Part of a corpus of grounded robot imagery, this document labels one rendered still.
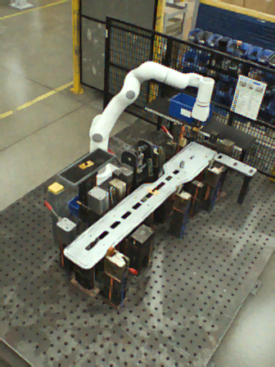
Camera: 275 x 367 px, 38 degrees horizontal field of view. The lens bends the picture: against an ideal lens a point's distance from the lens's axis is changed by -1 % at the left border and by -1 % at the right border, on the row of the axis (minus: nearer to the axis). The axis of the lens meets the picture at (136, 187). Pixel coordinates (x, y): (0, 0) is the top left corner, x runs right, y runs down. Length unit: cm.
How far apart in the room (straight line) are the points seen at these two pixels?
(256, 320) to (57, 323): 161
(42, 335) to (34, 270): 42
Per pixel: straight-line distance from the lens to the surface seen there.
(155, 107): 327
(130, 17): 475
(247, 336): 316
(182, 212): 247
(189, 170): 268
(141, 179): 260
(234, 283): 248
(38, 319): 224
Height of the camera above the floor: 261
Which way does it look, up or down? 40 degrees down
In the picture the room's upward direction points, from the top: 6 degrees clockwise
